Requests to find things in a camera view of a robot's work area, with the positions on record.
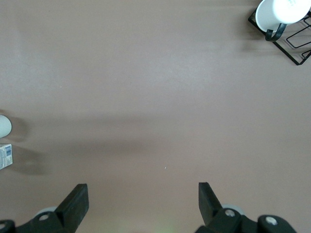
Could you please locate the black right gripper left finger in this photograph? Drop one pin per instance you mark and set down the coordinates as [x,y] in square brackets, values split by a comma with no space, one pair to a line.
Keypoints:
[70,211]

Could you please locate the blue and white milk carton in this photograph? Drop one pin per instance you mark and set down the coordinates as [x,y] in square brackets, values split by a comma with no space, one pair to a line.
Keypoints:
[5,156]

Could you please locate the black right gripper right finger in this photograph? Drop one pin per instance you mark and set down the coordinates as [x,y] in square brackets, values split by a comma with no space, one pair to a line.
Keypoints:
[213,218]

